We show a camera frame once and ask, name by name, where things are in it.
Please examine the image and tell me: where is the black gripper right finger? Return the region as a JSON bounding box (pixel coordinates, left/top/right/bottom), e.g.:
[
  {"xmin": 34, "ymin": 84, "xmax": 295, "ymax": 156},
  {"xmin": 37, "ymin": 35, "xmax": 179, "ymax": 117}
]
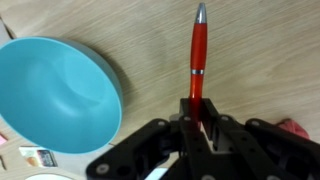
[{"xmin": 199, "ymin": 98, "xmax": 320, "ymax": 180}]

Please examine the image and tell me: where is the printed snack packet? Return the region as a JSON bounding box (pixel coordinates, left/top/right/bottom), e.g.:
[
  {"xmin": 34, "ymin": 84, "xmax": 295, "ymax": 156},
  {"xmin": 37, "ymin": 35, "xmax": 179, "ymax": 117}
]
[{"xmin": 18, "ymin": 146, "xmax": 59, "ymax": 169}]

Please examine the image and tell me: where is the white plate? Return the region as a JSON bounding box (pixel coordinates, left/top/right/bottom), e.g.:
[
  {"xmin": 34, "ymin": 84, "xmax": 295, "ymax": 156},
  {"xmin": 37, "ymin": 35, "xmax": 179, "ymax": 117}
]
[{"xmin": 24, "ymin": 172, "xmax": 76, "ymax": 180}]

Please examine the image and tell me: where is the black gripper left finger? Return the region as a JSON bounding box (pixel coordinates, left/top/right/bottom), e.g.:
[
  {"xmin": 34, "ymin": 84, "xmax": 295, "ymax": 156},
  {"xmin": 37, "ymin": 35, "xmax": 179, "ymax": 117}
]
[{"xmin": 85, "ymin": 98, "xmax": 215, "ymax": 180}]

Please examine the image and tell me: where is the pink sticky label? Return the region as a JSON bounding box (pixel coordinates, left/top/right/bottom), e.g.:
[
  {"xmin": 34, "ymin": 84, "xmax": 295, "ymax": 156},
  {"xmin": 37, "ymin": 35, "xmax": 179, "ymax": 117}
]
[{"xmin": 0, "ymin": 132, "xmax": 9, "ymax": 147}]

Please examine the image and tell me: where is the red cloth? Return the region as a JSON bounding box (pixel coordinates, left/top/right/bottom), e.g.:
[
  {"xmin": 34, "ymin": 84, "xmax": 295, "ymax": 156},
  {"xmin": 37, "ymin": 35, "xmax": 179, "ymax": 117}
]
[{"xmin": 275, "ymin": 117, "xmax": 311, "ymax": 141}]

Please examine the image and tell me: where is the red pen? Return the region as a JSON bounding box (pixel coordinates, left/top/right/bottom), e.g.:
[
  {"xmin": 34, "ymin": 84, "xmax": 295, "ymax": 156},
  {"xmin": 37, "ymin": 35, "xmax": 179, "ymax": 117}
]
[{"xmin": 188, "ymin": 2, "xmax": 209, "ymax": 125}]

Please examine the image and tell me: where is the teal bowl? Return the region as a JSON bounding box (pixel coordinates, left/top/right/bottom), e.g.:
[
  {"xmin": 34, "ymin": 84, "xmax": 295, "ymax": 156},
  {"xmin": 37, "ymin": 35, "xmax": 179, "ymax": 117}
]
[{"xmin": 0, "ymin": 35, "xmax": 125, "ymax": 155}]

